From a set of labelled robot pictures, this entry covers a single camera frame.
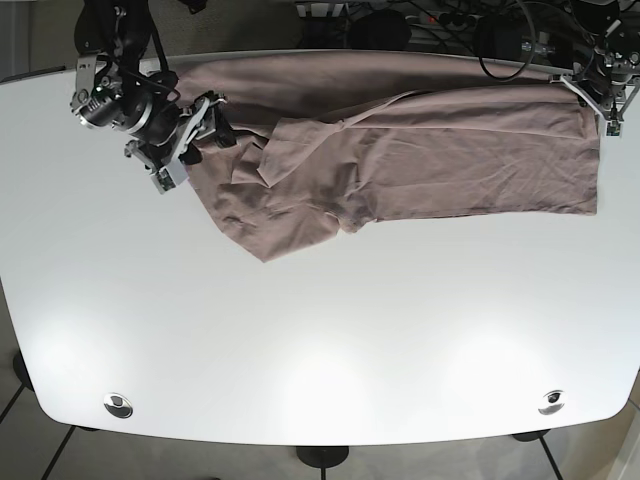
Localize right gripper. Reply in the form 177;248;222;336
71;74;237;172

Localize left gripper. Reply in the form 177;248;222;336
550;49;639;123

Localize mauve brown T-shirt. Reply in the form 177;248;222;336
178;51;600;262

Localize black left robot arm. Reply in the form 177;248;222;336
550;1;639;137

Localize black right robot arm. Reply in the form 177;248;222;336
70;1;236;177

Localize power strip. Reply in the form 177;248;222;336
406;12;478;29

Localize left chrome table grommet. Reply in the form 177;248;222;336
103;392;133;419

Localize chrome table grommet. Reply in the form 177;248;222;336
537;390;567;416
103;392;133;419

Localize right chrome table grommet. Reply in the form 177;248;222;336
537;390;567;416

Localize black table base foot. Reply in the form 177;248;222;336
296;446;350;469

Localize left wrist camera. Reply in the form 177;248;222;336
605;119;622;138

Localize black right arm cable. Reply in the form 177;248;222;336
109;0;181;101

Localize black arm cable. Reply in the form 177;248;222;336
477;0;601;81
109;0;181;101

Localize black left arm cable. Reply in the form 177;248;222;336
477;0;601;81

